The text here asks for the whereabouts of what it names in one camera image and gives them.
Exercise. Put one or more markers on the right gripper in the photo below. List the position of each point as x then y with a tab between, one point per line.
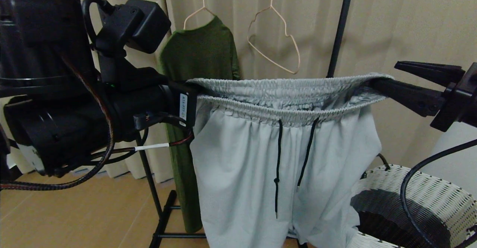
458	102

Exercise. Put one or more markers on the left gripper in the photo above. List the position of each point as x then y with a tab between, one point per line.
93	121

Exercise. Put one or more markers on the pink clothes hanger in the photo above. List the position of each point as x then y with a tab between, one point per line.
299	61
193	13

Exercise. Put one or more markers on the green shirt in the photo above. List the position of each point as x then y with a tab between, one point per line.
201	50

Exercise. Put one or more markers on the pale grey garment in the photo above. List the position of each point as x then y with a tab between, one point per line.
242	166

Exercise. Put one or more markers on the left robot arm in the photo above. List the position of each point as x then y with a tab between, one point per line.
37	35

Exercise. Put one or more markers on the black clothes rack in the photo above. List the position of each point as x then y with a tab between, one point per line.
341	35

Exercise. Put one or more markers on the white laundry basket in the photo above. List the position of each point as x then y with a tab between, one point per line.
428	188

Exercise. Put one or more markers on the beige curtain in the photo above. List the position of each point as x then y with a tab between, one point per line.
410	28

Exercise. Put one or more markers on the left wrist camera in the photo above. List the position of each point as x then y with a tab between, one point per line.
145	24

